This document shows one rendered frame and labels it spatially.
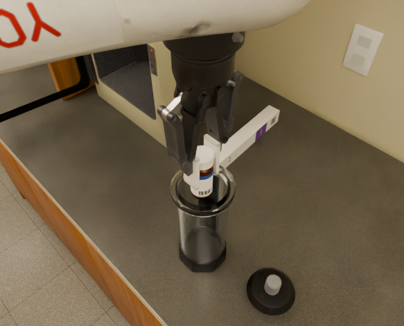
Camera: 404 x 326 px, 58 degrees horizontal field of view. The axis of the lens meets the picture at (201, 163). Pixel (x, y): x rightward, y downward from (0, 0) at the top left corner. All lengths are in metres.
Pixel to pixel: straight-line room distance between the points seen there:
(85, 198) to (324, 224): 0.56
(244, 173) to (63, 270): 1.23
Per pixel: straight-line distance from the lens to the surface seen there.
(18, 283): 1.98
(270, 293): 0.72
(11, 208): 2.24
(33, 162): 1.03
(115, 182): 0.92
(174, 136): 0.46
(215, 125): 0.52
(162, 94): 0.86
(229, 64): 0.42
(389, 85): 1.02
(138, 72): 1.12
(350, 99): 1.08
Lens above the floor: 1.64
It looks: 48 degrees down
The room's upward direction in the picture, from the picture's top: straight up
